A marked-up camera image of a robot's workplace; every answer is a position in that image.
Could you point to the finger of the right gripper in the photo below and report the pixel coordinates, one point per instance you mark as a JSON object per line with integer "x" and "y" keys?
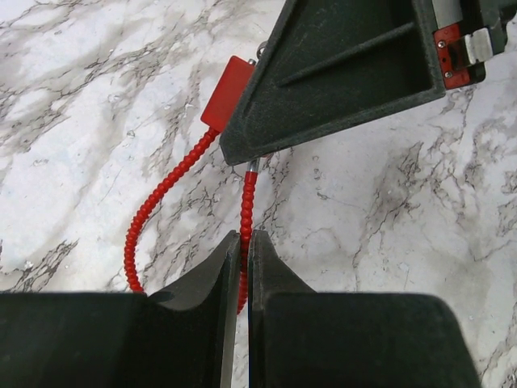
{"x": 332, "y": 65}

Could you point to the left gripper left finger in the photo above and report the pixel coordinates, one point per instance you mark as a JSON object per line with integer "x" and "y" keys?
{"x": 181, "y": 336}

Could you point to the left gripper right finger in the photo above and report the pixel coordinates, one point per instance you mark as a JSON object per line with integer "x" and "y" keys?
{"x": 302, "y": 338}

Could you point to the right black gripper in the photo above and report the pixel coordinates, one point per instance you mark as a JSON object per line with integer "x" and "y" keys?
{"x": 468, "y": 34}

